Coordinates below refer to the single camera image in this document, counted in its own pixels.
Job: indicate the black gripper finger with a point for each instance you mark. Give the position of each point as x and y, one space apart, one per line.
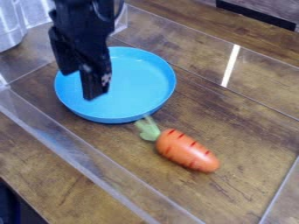
96 75
63 53

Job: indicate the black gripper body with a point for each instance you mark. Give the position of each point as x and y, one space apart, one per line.
82 24

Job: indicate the orange toy carrot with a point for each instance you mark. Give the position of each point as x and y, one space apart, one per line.
178 147

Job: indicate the blue round tray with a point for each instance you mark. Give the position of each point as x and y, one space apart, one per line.
142 86

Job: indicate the clear acrylic enclosure wall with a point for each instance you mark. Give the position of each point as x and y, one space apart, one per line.
253 190

